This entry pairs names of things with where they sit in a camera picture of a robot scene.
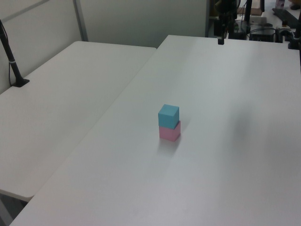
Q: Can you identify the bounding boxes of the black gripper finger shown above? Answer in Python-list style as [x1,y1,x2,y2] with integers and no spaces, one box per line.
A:
[214,14,225,45]
[227,14,236,39]

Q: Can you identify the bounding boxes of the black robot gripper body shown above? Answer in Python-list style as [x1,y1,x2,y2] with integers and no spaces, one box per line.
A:
[214,0,238,16]

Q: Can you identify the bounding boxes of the blue cube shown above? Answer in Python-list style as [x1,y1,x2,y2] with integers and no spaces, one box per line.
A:
[158,104,181,129]

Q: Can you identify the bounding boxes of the pink cube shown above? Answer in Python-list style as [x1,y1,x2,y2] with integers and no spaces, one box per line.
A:
[158,120,182,142]

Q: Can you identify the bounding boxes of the black upright stand pole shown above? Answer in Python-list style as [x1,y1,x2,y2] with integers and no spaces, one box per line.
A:
[244,0,253,29]

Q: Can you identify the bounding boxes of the white flat device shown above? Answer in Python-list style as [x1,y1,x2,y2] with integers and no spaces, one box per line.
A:
[249,16,268,24]

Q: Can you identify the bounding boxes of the brown cardboard box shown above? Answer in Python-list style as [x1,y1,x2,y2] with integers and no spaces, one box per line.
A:
[237,7,263,16]

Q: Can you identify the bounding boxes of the black electronics box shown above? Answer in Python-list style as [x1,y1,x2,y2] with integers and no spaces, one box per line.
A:
[249,28,276,42]

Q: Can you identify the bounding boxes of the dark long board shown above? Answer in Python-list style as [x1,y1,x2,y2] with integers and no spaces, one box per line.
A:
[272,8,301,25]

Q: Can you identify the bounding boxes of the grey metal rack post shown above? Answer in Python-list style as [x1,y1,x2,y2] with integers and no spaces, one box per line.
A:
[204,0,212,38]

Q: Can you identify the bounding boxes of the black table clamp mount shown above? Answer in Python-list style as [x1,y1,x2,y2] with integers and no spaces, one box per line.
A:
[275,21,301,50]

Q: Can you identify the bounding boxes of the black camera pole with clamp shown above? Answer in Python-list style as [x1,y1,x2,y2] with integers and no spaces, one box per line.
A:
[0,19,30,89]

